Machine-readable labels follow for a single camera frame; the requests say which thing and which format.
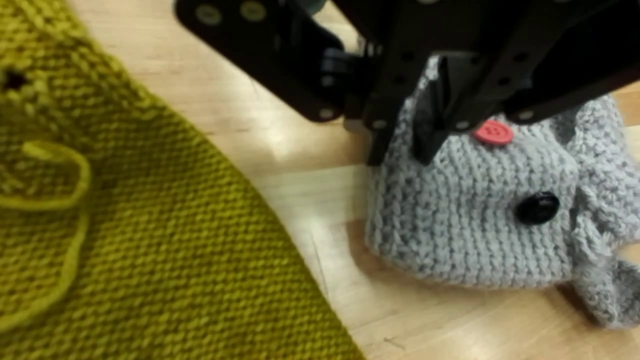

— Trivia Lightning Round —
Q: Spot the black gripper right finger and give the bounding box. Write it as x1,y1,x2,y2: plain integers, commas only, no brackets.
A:
409,0,640,167

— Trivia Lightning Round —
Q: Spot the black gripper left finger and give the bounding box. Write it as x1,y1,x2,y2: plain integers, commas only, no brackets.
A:
175,0,432,167

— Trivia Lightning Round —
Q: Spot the grey knitted cloth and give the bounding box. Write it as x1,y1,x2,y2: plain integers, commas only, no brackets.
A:
364,55,640,329

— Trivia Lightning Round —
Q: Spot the yellow-green knitted cloth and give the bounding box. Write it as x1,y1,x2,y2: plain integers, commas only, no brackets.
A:
0,0,366,360

